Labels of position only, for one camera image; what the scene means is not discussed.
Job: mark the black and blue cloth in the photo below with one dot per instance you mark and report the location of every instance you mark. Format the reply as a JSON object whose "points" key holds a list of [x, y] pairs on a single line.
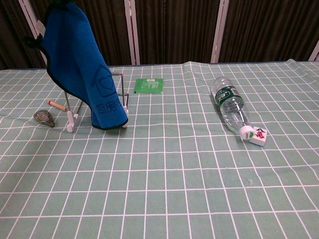
{"points": [[77, 62]]}

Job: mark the green sachet packet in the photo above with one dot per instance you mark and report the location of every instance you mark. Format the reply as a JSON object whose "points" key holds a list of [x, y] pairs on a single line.
{"points": [[149, 85]]}

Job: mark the green checked tablecloth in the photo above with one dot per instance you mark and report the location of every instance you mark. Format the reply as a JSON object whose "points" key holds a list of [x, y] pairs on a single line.
{"points": [[174, 174]]}

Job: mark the clear plastic water bottle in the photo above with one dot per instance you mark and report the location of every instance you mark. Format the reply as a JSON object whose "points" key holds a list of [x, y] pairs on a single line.
{"points": [[230, 102]]}

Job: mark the white mahjong tile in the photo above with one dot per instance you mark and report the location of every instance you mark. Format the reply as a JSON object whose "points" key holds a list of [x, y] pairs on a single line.
{"points": [[259, 136]]}

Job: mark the small wooden stick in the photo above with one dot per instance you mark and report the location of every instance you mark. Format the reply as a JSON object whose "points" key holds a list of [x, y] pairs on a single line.
{"points": [[57, 106]]}

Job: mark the olive correction tape dispenser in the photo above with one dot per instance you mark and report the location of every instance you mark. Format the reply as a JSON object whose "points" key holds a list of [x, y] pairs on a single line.
{"points": [[43, 118]]}

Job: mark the white partition post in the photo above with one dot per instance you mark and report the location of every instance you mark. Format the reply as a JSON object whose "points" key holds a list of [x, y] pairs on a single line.
{"points": [[132, 32], [219, 32], [28, 15], [315, 51]]}

